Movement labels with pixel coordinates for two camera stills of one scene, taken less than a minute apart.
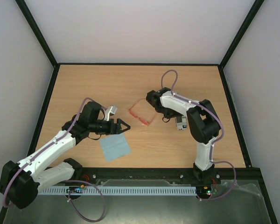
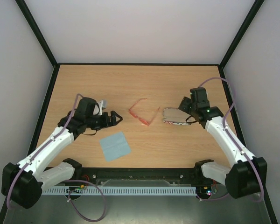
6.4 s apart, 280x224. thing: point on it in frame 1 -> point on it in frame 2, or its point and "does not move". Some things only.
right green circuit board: [203, 192] does not move
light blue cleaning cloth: [115, 146] does not move
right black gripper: [151, 97] -> [187, 105]
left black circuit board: [75, 189] does not move
